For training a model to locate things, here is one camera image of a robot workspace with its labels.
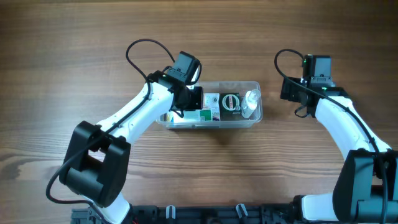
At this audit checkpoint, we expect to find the white medicine box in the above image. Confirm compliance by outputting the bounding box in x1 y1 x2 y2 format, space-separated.
200 93 221 121

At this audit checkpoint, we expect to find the white box green corner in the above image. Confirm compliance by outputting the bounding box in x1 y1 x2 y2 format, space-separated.
172 110 213 123

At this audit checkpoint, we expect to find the blue yellow VapoDrops box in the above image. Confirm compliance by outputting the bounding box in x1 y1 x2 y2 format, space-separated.
165 111 174 123

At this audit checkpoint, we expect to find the clear plastic container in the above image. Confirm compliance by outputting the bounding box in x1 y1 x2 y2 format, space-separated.
156 81 262 129

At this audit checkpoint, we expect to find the clear spray bottle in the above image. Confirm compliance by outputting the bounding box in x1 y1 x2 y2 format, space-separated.
241 89 261 118

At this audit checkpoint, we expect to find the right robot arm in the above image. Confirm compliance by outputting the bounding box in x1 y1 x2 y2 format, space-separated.
280 55 397 223

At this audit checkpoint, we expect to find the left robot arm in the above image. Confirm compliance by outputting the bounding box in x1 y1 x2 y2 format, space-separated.
56 52 203 223

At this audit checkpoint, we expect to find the right black cable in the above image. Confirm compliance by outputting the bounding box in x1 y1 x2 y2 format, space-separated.
274 49 389 224

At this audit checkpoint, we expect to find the black cable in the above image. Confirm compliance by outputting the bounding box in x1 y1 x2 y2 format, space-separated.
45 38 177 224
274 49 389 224

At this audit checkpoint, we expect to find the left black cable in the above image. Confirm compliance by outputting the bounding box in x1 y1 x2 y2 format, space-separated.
45 38 177 224

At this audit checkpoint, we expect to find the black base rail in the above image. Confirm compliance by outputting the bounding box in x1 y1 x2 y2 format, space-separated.
70 203 299 224

